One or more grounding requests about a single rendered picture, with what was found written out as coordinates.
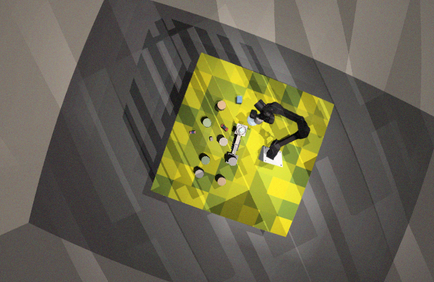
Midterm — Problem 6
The dark green cylinder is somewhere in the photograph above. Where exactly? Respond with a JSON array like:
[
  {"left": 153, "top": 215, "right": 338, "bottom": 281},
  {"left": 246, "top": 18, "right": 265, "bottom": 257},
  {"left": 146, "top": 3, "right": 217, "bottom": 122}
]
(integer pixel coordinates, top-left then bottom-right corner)
[
  {"left": 203, "top": 118, "right": 211, "bottom": 127},
  {"left": 201, "top": 156, "right": 210, "bottom": 165}
]

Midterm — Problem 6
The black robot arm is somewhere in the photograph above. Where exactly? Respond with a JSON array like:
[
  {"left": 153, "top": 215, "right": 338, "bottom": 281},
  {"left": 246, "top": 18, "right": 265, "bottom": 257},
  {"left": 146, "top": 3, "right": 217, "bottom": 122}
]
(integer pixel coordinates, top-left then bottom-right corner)
[{"left": 254, "top": 99, "right": 311, "bottom": 160}]

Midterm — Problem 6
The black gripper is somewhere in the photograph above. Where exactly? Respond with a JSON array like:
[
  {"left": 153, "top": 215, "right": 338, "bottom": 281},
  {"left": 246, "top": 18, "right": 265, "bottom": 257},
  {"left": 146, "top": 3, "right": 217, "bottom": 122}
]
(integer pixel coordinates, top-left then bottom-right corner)
[{"left": 250, "top": 109, "right": 275, "bottom": 124}]

